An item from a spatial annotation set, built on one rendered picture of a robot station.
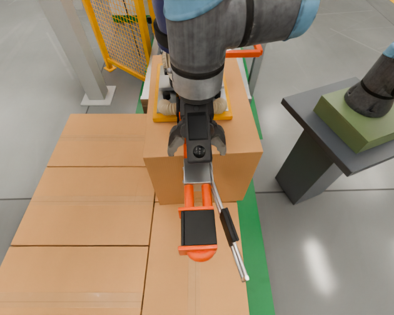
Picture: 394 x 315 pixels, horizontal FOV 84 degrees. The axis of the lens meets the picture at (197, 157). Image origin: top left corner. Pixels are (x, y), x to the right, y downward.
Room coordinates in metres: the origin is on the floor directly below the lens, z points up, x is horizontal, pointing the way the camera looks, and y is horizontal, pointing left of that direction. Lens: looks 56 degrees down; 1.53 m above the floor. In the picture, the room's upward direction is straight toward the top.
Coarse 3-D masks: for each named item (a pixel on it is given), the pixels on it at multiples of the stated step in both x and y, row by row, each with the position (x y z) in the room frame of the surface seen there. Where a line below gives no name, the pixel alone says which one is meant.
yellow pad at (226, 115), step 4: (224, 72) 0.83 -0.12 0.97; (224, 76) 0.80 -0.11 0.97; (224, 80) 0.77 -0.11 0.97; (224, 84) 0.75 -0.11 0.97; (224, 88) 0.72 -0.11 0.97; (220, 92) 0.66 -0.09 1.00; (224, 92) 0.69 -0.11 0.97; (216, 96) 0.65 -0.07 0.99; (220, 96) 0.66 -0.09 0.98; (224, 96) 0.67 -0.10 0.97; (228, 96) 0.67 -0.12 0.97; (228, 100) 0.65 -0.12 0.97; (228, 104) 0.63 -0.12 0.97; (228, 108) 0.61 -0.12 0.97; (224, 112) 0.58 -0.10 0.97; (228, 112) 0.58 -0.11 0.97; (216, 116) 0.57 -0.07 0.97; (220, 116) 0.57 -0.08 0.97; (224, 116) 0.57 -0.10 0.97; (228, 116) 0.57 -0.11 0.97; (232, 116) 0.57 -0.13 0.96
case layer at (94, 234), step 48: (96, 144) 0.77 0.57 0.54; (48, 192) 0.47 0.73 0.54; (96, 192) 0.47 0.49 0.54; (144, 192) 0.47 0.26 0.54; (48, 240) 0.24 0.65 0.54; (96, 240) 0.24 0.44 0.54; (144, 240) 0.24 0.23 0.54; (240, 240) 0.24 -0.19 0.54; (0, 288) 0.06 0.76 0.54; (48, 288) 0.06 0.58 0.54; (96, 288) 0.06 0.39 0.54; (144, 288) 0.06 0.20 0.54; (192, 288) 0.06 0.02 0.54; (240, 288) 0.06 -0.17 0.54
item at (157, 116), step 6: (162, 66) 0.86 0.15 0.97; (162, 72) 0.82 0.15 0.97; (156, 78) 0.79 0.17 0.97; (156, 84) 0.74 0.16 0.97; (156, 90) 0.71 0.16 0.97; (156, 96) 0.67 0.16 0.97; (162, 96) 0.67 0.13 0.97; (168, 96) 0.65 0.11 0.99; (174, 96) 0.67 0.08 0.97; (156, 102) 0.64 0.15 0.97; (174, 102) 0.63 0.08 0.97; (156, 108) 0.61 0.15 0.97; (156, 114) 0.57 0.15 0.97; (162, 114) 0.57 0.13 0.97; (156, 120) 0.56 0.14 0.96; (162, 120) 0.56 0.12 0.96; (168, 120) 0.56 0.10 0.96; (174, 120) 0.56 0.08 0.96
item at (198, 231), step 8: (184, 208) 0.17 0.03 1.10; (192, 208) 0.17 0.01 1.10; (200, 208) 0.17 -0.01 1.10; (208, 208) 0.17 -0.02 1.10; (184, 216) 0.15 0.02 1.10; (192, 216) 0.15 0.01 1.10; (200, 216) 0.15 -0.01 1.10; (208, 216) 0.15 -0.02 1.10; (184, 224) 0.13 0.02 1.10; (192, 224) 0.13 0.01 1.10; (200, 224) 0.13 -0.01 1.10; (208, 224) 0.13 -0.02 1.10; (184, 232) 0.12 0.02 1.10; (192, 232) 0.12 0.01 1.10; (200, 232) 0.12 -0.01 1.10; (208, 232) 0.12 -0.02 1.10; (184, 240) 0.11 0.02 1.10; (192, 240) 0.11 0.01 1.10; (200, 240) 0.11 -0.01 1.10; (208, 240) 0.11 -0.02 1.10; (216, 240) 0.11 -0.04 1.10; (184, 248) 0.09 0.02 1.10; (192, 248) 0.09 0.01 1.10; (200, 248) 0.09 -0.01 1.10; (208, 248) 0.09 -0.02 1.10; (216, 248) 0.09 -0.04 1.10
